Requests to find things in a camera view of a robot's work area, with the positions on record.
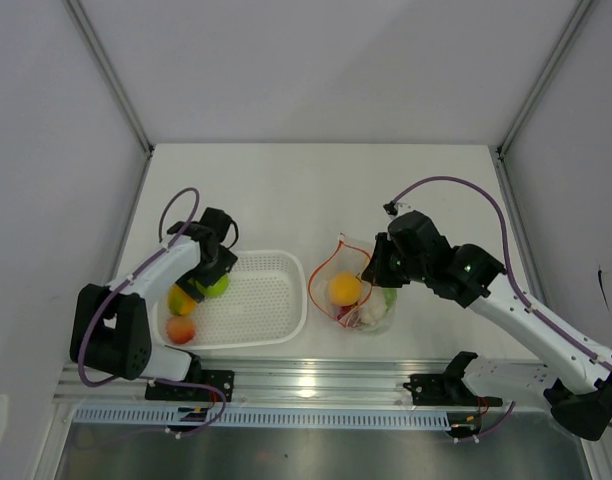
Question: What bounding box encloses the yellow green mango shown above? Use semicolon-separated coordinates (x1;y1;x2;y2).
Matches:
167;284;197;316

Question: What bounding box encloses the white cauliflower with leaves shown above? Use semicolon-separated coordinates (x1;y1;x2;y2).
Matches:
349;287;397;332

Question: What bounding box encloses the green apple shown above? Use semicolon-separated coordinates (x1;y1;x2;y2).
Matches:
195;274;230;298

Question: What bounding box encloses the orange fruit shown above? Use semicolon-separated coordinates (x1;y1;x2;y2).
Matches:
328;272;362;307

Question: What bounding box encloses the red peach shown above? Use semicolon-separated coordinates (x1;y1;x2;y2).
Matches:
166;316;196;345

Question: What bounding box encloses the clear zip top bag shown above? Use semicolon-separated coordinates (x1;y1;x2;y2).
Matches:
307;233;397;333

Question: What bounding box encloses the red grape bunch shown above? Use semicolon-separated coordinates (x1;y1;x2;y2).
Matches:
337;305;360;328

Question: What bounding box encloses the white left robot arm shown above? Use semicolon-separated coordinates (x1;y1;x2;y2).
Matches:
69;208;239;400

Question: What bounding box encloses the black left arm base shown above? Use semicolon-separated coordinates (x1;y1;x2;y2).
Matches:
144;369;236;431

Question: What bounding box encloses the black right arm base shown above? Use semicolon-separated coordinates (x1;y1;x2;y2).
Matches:
403;373;503;443

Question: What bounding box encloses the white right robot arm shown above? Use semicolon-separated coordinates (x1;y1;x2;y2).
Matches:
361;203;612;441

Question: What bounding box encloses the white perforated plastic basket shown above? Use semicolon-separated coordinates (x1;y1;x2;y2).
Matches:
151;250;308;351

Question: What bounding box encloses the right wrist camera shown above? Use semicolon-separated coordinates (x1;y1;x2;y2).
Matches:
383;201;413;219

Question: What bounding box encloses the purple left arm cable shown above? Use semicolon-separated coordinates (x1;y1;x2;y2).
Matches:
78;187;227;441

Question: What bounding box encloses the aluminium rail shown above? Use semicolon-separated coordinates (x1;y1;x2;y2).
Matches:
53;357;487;404

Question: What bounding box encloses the slotted cable duct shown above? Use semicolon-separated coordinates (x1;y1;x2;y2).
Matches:
73;404;451;431

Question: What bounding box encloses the left aluminium frame post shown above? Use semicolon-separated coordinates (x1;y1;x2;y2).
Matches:
62;0;154;156

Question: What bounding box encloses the aluminium frame post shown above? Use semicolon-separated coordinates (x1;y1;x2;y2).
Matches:
62;0;154;156
496;0;600;161

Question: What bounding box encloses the right aluminium frame post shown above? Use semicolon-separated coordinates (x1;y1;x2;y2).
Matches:
496;0;600;161

